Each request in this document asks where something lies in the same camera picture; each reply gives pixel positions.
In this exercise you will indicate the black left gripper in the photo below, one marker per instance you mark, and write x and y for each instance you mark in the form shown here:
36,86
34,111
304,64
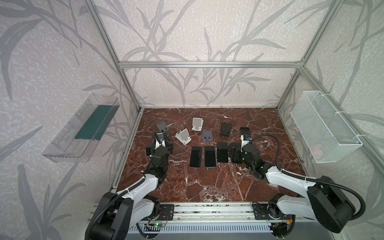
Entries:
159,144

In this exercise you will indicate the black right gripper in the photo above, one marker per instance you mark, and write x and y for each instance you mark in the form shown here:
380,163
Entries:
240,145

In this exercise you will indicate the black smartphone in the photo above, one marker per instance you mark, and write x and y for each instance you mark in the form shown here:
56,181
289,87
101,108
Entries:
222,152
234,147

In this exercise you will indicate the purple-edged smartphone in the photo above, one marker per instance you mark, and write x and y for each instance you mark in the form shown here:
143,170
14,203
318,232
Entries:
196,157

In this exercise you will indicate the green-edged smartphone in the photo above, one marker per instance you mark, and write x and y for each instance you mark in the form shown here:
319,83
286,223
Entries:
210,157

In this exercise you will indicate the black block phone stand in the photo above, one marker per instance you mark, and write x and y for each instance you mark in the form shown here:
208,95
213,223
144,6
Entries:
163,128

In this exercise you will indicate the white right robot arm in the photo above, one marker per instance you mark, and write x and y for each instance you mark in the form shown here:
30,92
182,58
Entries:
317,199

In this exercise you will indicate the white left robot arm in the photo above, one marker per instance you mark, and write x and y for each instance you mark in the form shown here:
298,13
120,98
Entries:
117,212

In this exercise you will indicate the black folding phone stand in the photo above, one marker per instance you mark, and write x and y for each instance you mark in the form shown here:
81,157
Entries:
226,129

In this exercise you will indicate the grey round-base phone stand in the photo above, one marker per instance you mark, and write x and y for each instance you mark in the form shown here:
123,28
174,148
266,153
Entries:
207,136

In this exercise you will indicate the white rear phone stand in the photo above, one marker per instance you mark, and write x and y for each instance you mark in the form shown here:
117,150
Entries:
197,124

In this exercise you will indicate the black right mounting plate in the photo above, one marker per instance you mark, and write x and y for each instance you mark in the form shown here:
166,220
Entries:
260,211

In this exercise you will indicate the black mounting plate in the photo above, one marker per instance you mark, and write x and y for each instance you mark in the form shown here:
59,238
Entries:
260,211
164,212

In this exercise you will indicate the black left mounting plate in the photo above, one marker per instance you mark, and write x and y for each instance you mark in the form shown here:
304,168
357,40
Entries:
164,212

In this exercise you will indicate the green circuit board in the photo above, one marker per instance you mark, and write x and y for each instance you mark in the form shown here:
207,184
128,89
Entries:
155,226

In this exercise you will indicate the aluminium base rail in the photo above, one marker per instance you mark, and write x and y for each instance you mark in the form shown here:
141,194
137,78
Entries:
227,211

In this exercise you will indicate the white wire mesh basket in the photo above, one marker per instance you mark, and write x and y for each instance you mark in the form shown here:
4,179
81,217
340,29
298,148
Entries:
325,131

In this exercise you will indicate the clear plastic wall bin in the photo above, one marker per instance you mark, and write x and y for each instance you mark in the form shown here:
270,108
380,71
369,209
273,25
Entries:
79,138

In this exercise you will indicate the aluminium frame enclosure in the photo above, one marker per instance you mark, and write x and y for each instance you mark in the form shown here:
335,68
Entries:
344,61

